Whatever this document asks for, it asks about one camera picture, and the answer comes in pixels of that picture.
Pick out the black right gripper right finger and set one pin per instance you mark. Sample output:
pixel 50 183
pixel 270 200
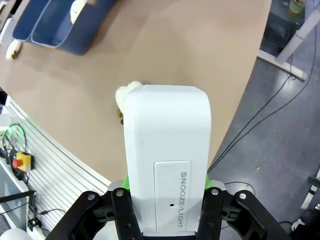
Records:
pixel 212 212

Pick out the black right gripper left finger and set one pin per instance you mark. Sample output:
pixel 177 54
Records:
pixel 122 212

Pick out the white digital alarm clock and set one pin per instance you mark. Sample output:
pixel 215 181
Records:
pixel 167 140

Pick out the navy blue divided basket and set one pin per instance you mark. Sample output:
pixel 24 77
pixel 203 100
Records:
pixel 57 27

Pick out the white ribbed aluminium base panel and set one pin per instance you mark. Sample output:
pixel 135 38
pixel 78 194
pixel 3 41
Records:
pixel 57 165

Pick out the white round dome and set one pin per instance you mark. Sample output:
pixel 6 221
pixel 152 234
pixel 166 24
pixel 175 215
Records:
pixel 15 235

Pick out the yellow emergency stop button box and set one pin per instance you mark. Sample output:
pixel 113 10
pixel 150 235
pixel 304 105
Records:
pixel 23 161

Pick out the glass-fronted white cabinet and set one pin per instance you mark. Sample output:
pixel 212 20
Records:
pixel 11 192

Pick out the cream plush toy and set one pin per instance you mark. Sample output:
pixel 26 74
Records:
pixel 123 96
pixel 76 10
pixel 13 50

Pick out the green bottle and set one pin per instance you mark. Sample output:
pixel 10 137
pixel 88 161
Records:
pixel 296 7

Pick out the white desk leg frame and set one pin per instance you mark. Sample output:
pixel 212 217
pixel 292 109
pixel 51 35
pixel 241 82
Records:
pixel 292 45

